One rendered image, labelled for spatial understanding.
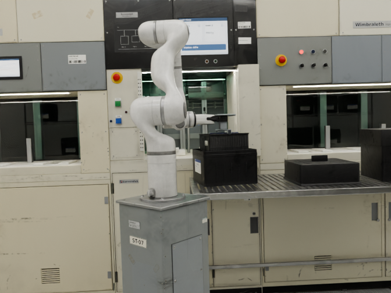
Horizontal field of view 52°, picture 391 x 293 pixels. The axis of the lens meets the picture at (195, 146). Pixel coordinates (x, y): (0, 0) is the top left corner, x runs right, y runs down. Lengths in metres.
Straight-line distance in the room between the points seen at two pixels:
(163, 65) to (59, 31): 0.95
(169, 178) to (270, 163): 0.95
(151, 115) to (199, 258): 0.61
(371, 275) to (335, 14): 1.59
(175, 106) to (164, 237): 0.51
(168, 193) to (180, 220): 0.13
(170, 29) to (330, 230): 1.53
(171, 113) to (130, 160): 0.84
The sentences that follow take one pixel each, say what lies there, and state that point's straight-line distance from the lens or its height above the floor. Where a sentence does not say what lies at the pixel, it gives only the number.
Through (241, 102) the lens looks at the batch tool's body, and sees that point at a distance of 2.33.
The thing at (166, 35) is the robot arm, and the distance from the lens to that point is 1.81.
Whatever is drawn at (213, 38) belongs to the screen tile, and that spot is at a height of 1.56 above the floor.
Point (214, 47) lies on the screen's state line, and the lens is 2.40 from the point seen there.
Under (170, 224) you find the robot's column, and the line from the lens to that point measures 1.55.
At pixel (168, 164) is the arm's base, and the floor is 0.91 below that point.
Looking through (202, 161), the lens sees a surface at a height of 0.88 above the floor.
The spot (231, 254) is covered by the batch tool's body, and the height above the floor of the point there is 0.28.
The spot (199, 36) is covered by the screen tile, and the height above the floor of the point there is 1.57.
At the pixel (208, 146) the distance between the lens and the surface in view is 1.98.
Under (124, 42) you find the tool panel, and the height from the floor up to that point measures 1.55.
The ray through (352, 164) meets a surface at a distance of 2.01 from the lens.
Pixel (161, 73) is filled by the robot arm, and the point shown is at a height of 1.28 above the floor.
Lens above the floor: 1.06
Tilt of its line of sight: 3 degrees down
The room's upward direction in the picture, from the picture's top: 2 degrees counter-clockwise
